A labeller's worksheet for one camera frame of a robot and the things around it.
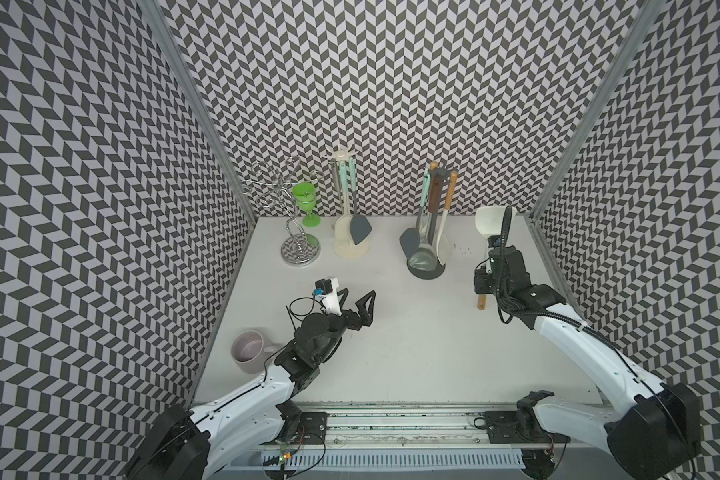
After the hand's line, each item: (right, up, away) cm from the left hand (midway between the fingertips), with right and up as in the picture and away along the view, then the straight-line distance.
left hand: (362, 294), depth 78 cm
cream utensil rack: (-2, +11, +31) cm, 33 cm away
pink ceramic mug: (-32, -17, +5) cm, 36 cm away
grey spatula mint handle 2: (+14, +15, +16) cm, 26 cm away
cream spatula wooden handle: (+31, +19, -5) cm, 37 cm away
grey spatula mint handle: (-2, +19, +18) cm, 26 cm away
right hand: (+34, +5, +4) cm, 35 cm away
